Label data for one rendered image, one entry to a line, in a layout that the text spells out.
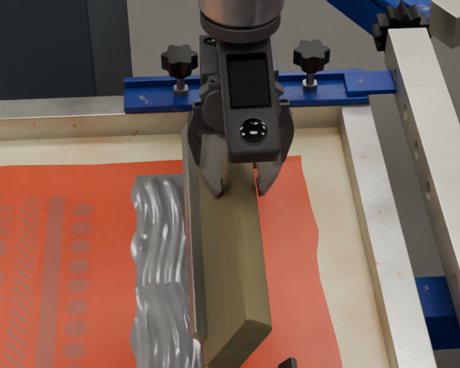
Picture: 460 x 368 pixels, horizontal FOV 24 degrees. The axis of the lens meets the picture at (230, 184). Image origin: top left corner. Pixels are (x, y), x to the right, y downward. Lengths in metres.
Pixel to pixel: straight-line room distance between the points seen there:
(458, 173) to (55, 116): 0.49
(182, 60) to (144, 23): 1.95
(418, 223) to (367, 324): 1.49
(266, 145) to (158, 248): 0.31
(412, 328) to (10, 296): 0.42
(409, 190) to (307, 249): 1.50
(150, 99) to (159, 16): 1.94
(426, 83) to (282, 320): 0.35
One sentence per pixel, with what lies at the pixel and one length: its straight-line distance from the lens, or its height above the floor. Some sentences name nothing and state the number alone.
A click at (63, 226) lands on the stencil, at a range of 1.22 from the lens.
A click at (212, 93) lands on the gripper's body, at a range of 0.96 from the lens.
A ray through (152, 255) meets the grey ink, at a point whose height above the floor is 0.96.
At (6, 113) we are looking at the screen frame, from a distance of 1.33.
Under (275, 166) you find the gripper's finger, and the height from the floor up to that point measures 1.13.
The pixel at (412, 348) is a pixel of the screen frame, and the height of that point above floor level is 0.99.
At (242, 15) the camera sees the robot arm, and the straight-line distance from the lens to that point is 0.90.
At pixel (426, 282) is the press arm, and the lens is 1.22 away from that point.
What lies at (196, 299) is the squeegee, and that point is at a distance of 1.01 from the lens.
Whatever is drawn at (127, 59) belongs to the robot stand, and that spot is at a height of 0.70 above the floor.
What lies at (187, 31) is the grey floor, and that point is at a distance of 3.18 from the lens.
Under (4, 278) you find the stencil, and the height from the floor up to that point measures 0.96.
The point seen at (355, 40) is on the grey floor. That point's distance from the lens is 3.16.
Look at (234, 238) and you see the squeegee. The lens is 1.00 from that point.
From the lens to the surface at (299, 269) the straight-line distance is 1.17.
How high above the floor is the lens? 1.82
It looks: 43 degrees down
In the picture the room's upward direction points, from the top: straight up
